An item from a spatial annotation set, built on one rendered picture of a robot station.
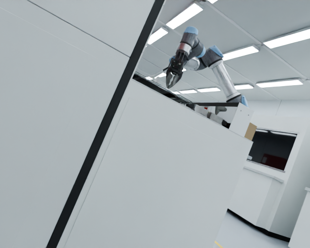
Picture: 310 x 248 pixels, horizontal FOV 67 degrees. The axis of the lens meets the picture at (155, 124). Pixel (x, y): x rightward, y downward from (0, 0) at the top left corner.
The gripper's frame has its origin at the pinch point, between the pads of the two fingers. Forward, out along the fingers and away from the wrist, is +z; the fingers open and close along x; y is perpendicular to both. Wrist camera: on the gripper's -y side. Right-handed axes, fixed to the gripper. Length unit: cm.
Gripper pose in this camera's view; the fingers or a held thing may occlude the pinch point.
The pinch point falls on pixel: (168, 86)
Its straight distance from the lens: 132.8
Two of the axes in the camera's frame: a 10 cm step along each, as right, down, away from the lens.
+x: 9.1, 3.7, -1.5
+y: -1.1, -1.3, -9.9
